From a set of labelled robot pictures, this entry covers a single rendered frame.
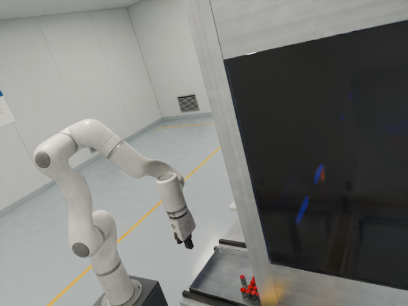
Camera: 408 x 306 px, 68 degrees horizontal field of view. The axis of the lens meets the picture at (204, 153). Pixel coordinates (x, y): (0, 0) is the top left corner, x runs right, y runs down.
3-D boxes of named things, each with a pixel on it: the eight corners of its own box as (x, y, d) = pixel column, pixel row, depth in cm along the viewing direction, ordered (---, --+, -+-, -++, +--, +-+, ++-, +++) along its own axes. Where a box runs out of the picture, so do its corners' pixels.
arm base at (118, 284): (93, 309, 138) (77, 278, 131) (121, 277, 153) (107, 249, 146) (124, 319, 128) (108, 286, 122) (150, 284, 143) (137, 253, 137)
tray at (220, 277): (286, 266, 129) (285, 259, 128) (265, 317, 110) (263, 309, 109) (218, 252, 149) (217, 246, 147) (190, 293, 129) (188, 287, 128)
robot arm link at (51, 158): (114, 236, 134) (98, 262, 119) (90, 238, 136) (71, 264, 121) (75, 129, 115) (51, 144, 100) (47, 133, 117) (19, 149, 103)
